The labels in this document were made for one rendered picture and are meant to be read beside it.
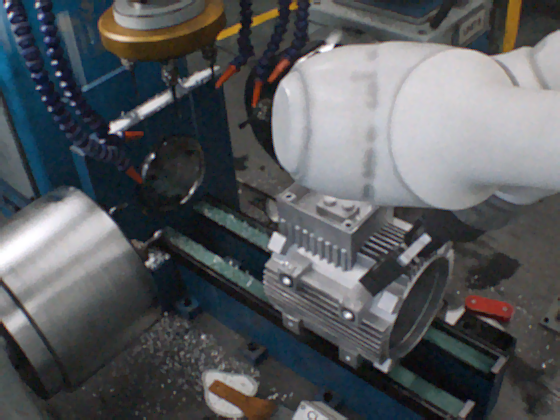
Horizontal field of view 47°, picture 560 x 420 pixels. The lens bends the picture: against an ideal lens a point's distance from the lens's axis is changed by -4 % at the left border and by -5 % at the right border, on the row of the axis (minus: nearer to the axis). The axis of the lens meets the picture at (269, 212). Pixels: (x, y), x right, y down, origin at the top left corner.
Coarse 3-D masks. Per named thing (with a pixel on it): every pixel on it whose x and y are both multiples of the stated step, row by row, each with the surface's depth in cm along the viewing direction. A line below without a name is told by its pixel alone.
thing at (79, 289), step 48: (48, 192) 92; (0, 240) 82; (48, 240) 82; (96, 240) 84; (0, 288) 79; (48, 288) 80; (96, 288) 83; (144, 288) 87; (0, 336) 82; (48, 336) 79; (96, 336) 83; (48, 384) 82
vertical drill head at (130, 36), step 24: (120, 0) 90; (144, 0) 86; (168, 0) 86; (192, 0) 87; (216, 0) 92; (120, 24) 88; (144, 24) 86; (168, 24) 86; (192, 24) 86; (216, 24) 89; (120, 48) 87; (144, 48) 85; (168, 48) 86; (192, 48) 87; (216, 48) 94; (168, 72) 90
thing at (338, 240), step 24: (288, 192) 88; (312, 192) 92; (288, 216) 88; (312, 216) 84; (336, 216) 87; (384, 216) 87; (312, 240) 87; (336, 240) 84; (360, 240) 84; (336, 264) 86
